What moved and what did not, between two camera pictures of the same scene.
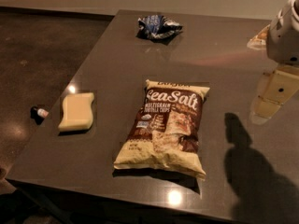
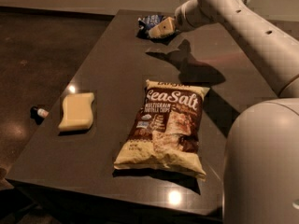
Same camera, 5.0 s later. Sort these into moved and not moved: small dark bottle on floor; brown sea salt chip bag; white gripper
Moved: white gripper
Not moved: small dark bottle on floor; brown sea salt chip bag
